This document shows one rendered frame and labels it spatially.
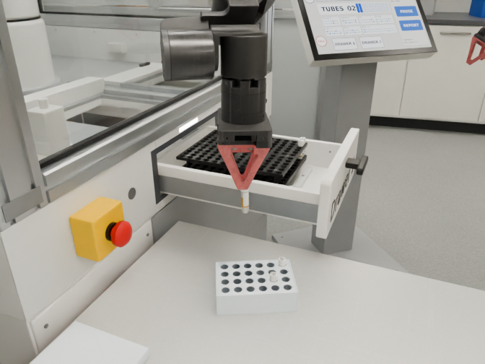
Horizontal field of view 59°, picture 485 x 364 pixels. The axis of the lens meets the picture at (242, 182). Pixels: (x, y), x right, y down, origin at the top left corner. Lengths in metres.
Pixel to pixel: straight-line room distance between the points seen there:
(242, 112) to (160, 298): 0.34
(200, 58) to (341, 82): 1.26
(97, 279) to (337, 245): 1.46
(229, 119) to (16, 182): 0.28
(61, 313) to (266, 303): 0.31
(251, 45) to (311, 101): 2.07
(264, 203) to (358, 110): 1.09
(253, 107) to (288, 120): 2.10
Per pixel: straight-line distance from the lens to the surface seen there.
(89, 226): 0.65
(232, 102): 0.53
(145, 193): 0.82
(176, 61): 0.50
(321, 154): 0.97
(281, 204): 0.76
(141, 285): 0.75
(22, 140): 0.60
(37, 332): 0.71
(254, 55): 0.52
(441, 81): 3.89
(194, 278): 0.75
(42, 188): 0.63
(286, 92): 2.58
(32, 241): 0.64
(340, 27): 1.64
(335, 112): 1.76
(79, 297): 0.75
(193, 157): 0.85
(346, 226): 2.03
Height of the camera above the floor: 1.23
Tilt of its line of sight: 26 degrees down
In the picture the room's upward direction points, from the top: straight up
